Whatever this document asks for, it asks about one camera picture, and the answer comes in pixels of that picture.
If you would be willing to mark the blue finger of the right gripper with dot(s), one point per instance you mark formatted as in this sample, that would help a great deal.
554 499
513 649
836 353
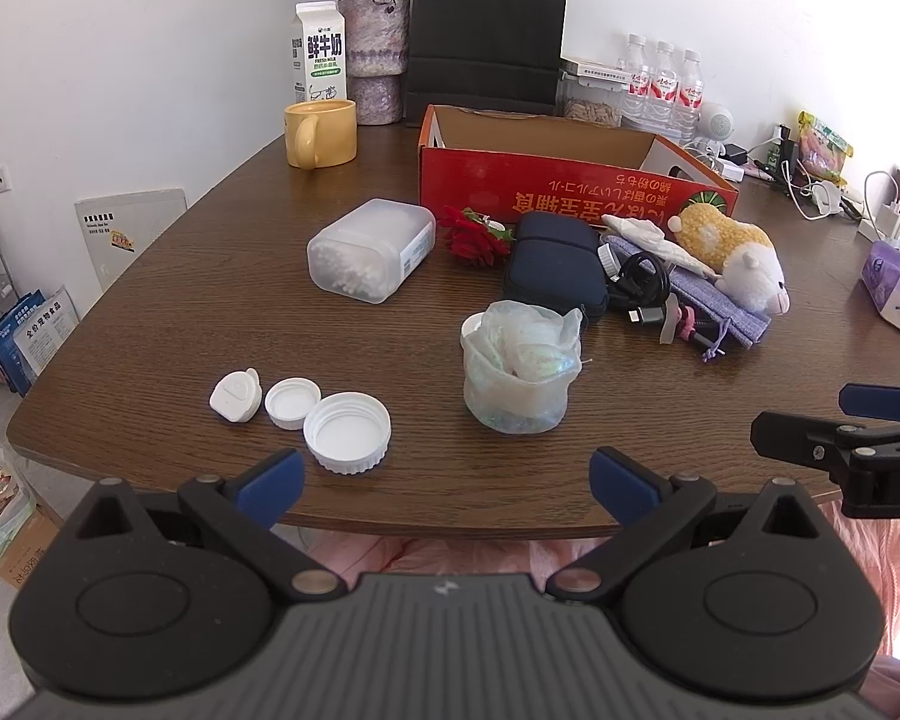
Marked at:
870 401

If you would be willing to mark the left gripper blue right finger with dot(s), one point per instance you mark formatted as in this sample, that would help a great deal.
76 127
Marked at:
638 498

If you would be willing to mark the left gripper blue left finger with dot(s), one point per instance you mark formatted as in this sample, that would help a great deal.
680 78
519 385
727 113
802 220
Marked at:
252 502

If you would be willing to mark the small white bottle cap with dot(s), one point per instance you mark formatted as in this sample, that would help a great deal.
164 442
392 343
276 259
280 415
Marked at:
288 402

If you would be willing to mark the large white jar lid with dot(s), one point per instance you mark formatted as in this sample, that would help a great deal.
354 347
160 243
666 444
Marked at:
348 433

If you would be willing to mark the plastic bag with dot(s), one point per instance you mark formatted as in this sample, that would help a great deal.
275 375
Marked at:
519 361

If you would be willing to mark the yellow white hamster plush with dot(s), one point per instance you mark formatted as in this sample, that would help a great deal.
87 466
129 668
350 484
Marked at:
745 266

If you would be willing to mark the purple fabric pouch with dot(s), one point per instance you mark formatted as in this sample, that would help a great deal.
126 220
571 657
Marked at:
650 292

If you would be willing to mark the navy blue zip pouch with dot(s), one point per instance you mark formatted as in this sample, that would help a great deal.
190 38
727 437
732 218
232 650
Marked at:
554 263

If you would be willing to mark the translucent cotton swab box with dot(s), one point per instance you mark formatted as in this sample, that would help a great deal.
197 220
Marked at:
370 252

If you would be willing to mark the white packet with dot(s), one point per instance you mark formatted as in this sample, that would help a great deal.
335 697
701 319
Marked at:
646 235

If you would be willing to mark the red artificial rose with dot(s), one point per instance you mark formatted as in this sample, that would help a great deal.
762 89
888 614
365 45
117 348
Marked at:
475 239

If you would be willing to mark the purple tissue pack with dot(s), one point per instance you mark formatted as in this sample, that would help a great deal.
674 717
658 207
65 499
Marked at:
881 278

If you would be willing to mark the white charger adapter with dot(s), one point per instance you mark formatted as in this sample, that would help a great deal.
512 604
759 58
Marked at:
881 222

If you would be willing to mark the colourful snack packet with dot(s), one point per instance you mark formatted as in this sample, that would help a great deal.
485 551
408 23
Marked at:
823 152

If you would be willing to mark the blue white brochures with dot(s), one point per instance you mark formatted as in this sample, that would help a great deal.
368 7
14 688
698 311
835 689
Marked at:
31 334

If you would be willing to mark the white round robot toy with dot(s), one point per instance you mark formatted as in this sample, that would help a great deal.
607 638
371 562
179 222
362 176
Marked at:
714 127

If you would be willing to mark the red cardboard box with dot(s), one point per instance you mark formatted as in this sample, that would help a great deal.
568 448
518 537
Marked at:
506 165

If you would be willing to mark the yellow ceramic mug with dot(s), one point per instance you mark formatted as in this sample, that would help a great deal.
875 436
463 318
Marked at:
320 134

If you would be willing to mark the water bottle middle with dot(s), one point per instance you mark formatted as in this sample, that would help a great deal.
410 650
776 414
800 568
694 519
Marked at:
663 87

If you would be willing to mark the water bottle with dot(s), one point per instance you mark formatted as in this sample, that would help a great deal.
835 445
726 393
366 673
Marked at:
689 97
663 87
636 89

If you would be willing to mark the water bottle right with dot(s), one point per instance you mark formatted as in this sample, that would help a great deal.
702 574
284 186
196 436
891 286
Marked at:
689 97

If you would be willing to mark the water bottle left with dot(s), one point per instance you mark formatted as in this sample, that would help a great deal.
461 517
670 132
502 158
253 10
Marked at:
636 89

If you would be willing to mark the clear seed container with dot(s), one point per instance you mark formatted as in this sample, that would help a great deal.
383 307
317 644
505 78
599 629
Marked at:
589 100

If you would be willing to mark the flat box on container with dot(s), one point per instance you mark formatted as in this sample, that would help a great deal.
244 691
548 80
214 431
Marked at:
592 72

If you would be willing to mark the white milk carton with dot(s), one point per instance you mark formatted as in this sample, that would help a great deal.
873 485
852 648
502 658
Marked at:
318 52

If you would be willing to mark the black paper shopping bag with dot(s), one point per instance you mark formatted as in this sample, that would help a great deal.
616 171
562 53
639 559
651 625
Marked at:
484 54

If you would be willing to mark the purple textured vase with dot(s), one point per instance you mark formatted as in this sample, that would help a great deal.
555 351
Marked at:
376 33

